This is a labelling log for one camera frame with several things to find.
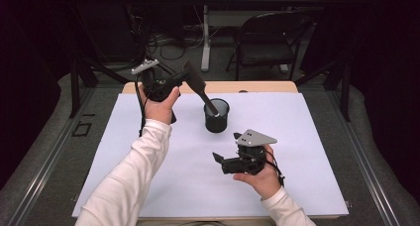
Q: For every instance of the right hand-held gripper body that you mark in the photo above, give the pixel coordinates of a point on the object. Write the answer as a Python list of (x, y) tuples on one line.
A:
[(246, 160)]

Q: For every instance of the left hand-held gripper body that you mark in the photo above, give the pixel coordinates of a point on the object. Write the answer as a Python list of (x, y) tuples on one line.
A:
[(158, 87)]

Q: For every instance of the black spatula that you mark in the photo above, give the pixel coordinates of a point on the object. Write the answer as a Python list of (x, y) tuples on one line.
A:
[(196, 80)]

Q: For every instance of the black mesh pen cup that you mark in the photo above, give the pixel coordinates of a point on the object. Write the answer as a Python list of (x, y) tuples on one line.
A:
[(216, 122)]

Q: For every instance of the person's left hand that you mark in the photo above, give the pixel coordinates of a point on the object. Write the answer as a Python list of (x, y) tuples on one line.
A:
[(160, 108)]

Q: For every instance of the person's right hand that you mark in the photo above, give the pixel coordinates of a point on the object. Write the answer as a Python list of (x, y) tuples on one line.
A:
[(264, 179)]

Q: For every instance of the white table mat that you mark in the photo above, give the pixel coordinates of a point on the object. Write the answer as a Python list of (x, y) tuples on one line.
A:
[(198, 173)]

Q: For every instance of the light desk with white legs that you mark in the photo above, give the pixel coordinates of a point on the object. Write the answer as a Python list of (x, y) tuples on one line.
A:
[(205, 51)]

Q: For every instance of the wooden table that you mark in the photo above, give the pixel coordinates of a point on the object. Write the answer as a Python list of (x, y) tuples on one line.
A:
[(251, 86)]

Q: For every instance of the black folding chair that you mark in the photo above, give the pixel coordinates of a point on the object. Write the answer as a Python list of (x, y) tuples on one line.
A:
[(264, 54)]

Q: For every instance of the black metal frame post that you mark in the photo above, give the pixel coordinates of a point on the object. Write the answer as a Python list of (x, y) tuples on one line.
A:
[(345, 90), (74, 87)]

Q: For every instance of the aluminium floor rail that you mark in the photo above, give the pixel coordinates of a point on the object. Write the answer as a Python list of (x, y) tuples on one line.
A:
[(49, 153), (366, 160)]

